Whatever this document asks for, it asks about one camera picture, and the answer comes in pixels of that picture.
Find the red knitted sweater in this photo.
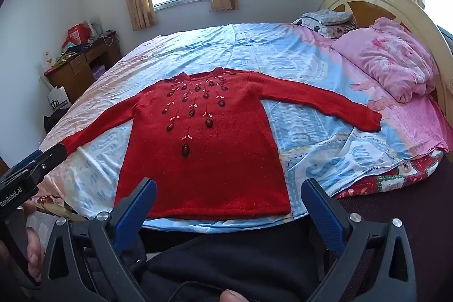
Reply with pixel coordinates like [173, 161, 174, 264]
[63, 67, 383, 220]

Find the pink floral quilt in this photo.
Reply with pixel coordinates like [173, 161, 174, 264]
[331, 17, 439, 104]

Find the black and white printed pillow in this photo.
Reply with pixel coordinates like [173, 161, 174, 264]
[292, 17, 358, 39]

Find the white paper bag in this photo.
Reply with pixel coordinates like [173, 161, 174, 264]
[48, 85, 71, 111]

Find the black cable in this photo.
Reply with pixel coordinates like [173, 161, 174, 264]
[169, 280, 227, 302]

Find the brown wooden desk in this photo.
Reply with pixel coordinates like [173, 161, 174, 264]
[43, 31, 123, 104]

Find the person's left hand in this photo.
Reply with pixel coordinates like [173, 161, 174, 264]
[19, 203, 47, 285]

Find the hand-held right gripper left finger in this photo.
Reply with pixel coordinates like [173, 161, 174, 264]
[40, 177, 157, 302]

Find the red printed blanket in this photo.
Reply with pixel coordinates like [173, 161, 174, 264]
[334, 150, 445, 200]

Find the bed with blue sheet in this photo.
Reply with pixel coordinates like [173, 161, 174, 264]
[35, 21, 448, 230]

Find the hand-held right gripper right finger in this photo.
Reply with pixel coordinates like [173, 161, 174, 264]
[301, 178, 418, 302]

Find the black bag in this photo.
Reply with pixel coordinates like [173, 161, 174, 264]
[43, 107, 73, 133]

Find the red gift bag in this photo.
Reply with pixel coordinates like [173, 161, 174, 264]
[62, 21, 93, 51]

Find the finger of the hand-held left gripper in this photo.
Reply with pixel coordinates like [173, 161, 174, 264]
[24, 143, 68, 187]
[0, 149, 44, 182]

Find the yellow floral cloth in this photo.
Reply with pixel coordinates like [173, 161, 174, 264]
[35, 194, 91, 222]

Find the person's right hand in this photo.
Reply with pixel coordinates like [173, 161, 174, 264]
[219, 290, 248, 302]

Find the person's black clothing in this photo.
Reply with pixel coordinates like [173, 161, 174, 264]
[139, 217, 342, 302]

